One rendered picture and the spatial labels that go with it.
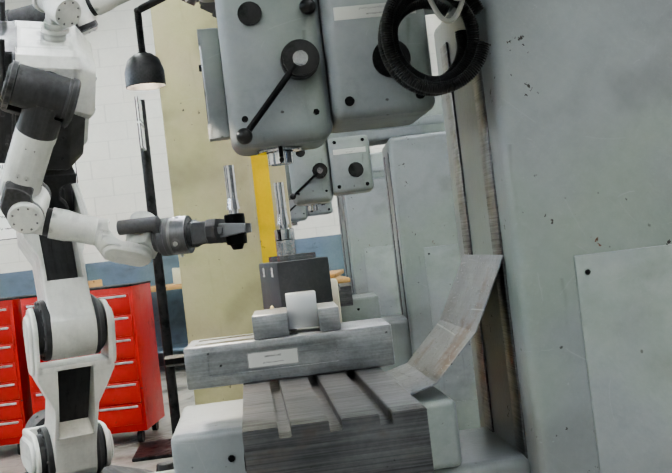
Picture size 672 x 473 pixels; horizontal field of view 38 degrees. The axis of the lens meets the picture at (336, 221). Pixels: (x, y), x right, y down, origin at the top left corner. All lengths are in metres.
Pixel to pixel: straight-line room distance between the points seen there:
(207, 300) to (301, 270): 1.43
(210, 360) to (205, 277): 1.94
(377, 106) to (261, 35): 0.25
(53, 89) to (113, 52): 9.03
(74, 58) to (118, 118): 8.77
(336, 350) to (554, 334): 0.37
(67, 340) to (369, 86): 0.98
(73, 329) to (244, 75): 0.83
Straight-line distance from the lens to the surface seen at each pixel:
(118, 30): 11.24
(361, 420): 1.24
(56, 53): 2.31
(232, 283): 3.60
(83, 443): 2.53
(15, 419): 6.72
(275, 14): 1.83
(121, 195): 10.98
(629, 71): 1.81
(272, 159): 1.87
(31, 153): 2.22
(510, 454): 1.86
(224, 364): 1.67
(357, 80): 1.80
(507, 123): 1.73
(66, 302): 2.38
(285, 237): 2.34
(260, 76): 1.81
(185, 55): 3.68
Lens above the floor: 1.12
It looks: 1 degrees up
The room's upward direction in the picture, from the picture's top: 7 degrees counter-clockwise
